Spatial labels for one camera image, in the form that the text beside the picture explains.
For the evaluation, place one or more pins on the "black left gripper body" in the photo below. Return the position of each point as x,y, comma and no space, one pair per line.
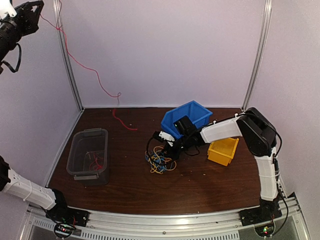
27,25

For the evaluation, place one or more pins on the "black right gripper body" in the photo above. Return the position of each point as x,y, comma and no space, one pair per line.
176,154

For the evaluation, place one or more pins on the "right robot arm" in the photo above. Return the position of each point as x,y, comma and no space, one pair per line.
260,137

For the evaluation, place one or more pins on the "blue plastic bin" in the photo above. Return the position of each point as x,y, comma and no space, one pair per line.
198,114

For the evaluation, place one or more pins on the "yellow plastic bin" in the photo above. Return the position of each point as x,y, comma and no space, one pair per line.
222,151

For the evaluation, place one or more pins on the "grey transparent plastic container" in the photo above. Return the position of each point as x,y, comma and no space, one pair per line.
88,161

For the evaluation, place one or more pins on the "left aluminium frame post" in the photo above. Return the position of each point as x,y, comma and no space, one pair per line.
57,8

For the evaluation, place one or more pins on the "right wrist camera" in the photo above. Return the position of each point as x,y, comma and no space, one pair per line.
162,136

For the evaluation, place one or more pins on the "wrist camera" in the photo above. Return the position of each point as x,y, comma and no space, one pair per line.
162,136
7,9

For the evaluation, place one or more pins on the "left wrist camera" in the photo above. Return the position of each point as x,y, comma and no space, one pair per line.
7,9

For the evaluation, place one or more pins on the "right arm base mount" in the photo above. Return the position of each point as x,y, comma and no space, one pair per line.
257,215

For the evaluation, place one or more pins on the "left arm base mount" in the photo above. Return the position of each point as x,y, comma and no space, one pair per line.
71,216

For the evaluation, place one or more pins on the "aluminium front rail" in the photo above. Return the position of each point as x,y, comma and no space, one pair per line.
223,225

